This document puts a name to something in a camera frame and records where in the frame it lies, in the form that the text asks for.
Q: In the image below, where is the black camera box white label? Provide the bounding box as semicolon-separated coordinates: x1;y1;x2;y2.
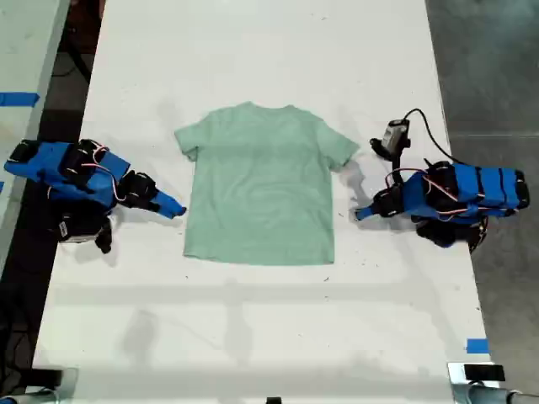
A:
48;208;104;246

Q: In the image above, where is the white side table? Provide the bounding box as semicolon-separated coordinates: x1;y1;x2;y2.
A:
0;0;72;270

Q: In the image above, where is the black camera cable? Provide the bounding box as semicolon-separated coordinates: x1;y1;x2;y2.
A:
403;108;462;165

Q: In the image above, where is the grey and black camera box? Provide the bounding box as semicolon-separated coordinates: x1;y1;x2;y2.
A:
369;119;413;159

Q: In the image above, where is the silver metal bracket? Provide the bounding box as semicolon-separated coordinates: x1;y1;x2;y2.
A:
446;361;507;404
23;367;80;404

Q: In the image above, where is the long blue tape strip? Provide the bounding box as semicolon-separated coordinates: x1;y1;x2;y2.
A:
0;92;41;108

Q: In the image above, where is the short black camera stalk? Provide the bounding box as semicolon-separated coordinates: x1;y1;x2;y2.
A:
94;221;114;255
391;147;406;180

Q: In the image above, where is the black floor cable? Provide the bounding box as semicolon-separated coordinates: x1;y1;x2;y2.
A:
52;23;88;79

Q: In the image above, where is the small black box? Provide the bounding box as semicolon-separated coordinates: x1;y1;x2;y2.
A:
463;364;506;382
29;369;65;386

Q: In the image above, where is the pale green T-shirt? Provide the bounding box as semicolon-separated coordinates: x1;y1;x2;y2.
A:
173;100;361;267

